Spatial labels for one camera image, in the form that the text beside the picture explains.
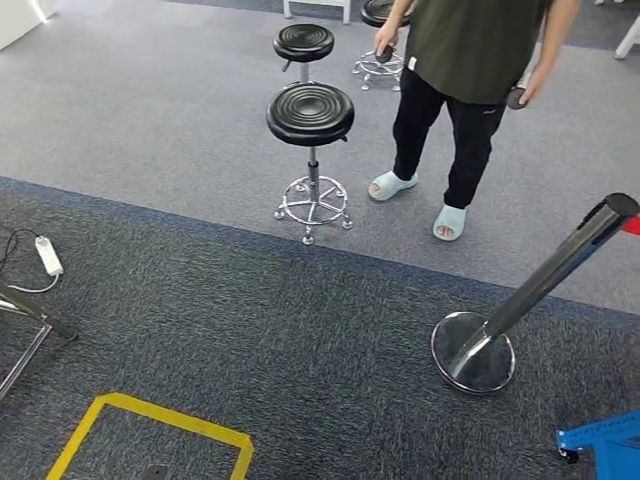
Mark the stainless steel workbench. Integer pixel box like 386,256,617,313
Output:
0,281,78,402

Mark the blue metal shelf rack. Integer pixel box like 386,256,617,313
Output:
555,409,640,480

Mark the black round stool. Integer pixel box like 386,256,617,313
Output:
265,82,355,247
272,23,336,86
350,0,414,93

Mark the white stand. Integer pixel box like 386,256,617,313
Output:
282,0,352,26

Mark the yellow floor tape square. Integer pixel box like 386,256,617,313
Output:
45,392,255,480

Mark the person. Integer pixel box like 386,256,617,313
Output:
367,0,582,243

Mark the white power strip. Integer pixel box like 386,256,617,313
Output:
34,235,65,278

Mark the white furniture leg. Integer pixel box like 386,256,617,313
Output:
614,16,640,61

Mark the white cabinet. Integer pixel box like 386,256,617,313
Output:
0,0,57,52

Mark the chrome stanchion post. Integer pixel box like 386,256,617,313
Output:
430,192,640,397

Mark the white floor cable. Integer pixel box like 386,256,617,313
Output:
7,271,61,295

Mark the black floor cable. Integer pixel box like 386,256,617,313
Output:
0,227,41,276

